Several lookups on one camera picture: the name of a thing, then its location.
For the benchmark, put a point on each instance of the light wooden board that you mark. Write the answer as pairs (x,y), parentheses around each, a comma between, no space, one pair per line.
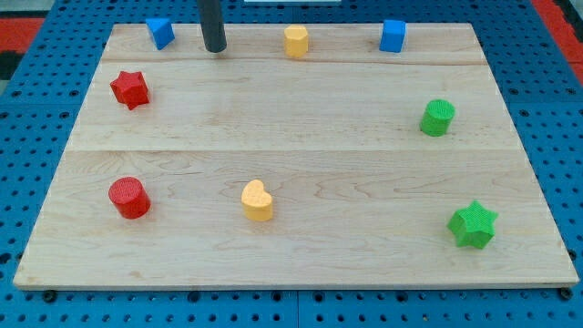
(361,196)

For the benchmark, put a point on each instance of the yellow heart block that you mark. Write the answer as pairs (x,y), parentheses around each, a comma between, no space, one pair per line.
(256,202)

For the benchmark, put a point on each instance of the green cylinder block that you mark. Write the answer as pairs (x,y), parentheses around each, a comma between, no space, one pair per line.
(437,117)

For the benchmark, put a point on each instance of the blue cube block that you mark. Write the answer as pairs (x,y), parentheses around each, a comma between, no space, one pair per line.
(392,36)

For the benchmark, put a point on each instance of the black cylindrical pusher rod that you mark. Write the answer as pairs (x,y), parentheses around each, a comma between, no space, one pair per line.
(212,25)

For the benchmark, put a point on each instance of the red cylinder block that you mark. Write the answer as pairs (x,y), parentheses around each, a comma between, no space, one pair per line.
(129,197)

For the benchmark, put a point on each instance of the red star block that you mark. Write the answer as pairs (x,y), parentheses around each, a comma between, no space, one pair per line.
(130,88)

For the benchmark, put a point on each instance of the blue triangle block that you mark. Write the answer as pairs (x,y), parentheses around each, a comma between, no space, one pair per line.
(161,31)

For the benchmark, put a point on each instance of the green star block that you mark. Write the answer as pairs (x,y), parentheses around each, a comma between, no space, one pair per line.
(473,225)

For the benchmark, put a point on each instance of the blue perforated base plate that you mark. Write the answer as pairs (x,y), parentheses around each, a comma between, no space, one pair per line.
(44,95)

